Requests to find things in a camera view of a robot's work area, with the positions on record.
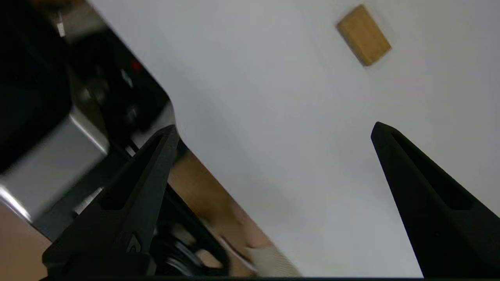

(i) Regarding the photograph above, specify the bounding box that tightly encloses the rectangular wooden building block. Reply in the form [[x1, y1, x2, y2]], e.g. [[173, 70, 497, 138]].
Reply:
[[336, 4, 392, 67]]

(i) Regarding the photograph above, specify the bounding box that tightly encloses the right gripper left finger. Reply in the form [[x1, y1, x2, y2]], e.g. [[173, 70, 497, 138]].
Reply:
[[42, 125, 180, 278]]

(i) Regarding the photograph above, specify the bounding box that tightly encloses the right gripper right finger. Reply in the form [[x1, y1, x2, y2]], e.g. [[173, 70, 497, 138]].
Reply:
[[370, 122, 500, 278]]

